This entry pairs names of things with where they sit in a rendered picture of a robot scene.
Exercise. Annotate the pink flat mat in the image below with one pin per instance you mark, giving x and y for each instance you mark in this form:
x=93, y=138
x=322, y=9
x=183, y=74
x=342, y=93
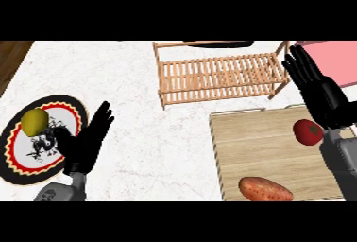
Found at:
x=336, y=60

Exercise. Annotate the black round object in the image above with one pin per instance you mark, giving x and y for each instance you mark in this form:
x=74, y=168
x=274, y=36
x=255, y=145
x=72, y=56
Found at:
x=218, y=44

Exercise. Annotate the wooden tiered shelf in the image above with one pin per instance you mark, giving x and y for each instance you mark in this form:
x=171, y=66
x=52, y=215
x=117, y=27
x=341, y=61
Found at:
x=218, y=75

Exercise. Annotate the round black red patterned plate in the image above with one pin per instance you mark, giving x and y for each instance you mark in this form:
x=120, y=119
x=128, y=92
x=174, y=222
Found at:
x=38, y=140

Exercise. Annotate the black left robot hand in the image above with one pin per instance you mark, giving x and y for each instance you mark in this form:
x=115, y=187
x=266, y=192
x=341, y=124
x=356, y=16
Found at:
x=89, y=138

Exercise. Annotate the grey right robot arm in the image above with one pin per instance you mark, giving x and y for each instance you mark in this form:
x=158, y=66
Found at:
x=339, y=160

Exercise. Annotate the red tomato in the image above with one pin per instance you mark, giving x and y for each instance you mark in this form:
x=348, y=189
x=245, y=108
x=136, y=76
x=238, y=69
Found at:
x=307, y=132

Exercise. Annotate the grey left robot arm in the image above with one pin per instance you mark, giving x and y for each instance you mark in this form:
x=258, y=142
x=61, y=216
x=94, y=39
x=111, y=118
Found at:
x=62, y=189

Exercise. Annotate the pale wooden tray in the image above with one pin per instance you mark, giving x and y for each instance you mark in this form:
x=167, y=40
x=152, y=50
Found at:
x=269, y=154

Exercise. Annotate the brown wooden panel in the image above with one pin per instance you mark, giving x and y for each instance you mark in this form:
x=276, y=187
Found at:
x=12, y=60

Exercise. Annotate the orange sweet potato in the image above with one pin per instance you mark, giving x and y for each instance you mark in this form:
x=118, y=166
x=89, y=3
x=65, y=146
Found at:
x=264, y=189

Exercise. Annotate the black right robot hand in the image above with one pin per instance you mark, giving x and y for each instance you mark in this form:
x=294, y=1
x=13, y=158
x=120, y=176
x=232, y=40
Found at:
x=320, y=91

